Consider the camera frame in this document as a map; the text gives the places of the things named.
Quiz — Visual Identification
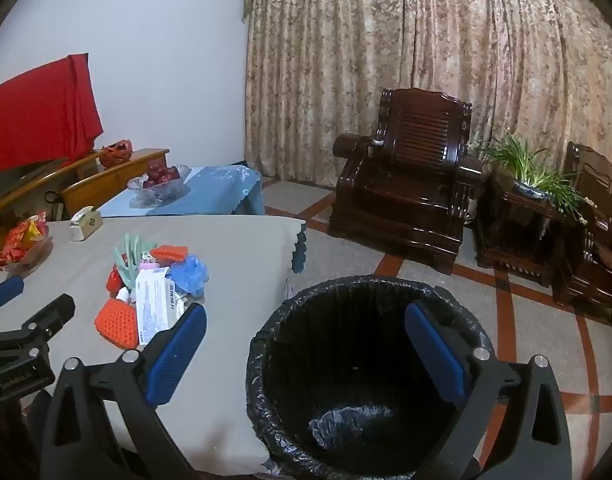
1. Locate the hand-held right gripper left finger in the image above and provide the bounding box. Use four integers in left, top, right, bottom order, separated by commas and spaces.
40, 302, 209, 480

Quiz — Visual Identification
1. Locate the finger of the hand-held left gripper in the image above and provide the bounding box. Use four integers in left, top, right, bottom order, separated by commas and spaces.
0, 275, 25, 312
0, 294, 76, 356

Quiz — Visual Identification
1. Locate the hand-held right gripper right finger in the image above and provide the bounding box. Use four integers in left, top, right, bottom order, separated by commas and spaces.
405, 300, 573, 480

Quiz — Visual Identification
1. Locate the white cardboard box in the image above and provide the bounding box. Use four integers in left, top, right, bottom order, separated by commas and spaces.
134, 267, 187, 346

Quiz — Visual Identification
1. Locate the orange knitted pad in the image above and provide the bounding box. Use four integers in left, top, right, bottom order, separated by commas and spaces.
150, 245, 191, 263
94, 298, 140, 351

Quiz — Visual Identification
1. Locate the blue bag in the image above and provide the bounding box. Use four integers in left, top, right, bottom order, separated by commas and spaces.
168, 254, 210, 298

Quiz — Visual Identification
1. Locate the black lined trash bin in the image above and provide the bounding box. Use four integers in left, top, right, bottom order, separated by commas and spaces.
246, 275, 497, 480

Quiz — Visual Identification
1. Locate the clear glass dish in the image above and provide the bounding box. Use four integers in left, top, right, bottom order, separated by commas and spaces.
0, 232, 54, 276

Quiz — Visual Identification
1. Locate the pile of red snack packets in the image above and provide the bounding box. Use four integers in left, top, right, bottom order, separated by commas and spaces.
0, 212, 51, 266

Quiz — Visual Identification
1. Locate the beige tissue box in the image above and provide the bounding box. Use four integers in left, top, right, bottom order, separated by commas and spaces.
68, 206, 104, 242

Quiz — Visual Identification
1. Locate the dark wooden side table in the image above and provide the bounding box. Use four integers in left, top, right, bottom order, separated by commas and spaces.
473, 170, 587, 288

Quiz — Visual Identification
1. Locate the light wooden cabinet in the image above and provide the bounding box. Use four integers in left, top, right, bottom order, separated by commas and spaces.
0, 147, 171, 271

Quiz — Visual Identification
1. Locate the glass fruit bowl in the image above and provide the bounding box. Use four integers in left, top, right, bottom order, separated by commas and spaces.
127, 164, 191, 208

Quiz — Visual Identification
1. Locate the blue tablecloth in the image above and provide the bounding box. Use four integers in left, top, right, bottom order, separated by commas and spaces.
98, 165, 265, 218

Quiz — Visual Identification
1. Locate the dark wooden armchair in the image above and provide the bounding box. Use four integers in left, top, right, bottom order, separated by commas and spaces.
553, 142, 612, 326
328, 87, 484, 276

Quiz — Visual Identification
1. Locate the red plastic bag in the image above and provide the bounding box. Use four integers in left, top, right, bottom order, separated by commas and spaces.
100, 140, 134, 168

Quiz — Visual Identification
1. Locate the red cloth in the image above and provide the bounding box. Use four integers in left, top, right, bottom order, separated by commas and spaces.
0, 52, 104, 176

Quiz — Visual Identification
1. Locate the potted green plant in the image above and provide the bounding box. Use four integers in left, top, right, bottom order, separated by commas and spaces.
478, 130, 599, 226

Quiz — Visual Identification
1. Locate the beige patterned curtain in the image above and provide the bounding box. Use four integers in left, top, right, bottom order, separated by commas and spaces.
243, 0, 612, 241

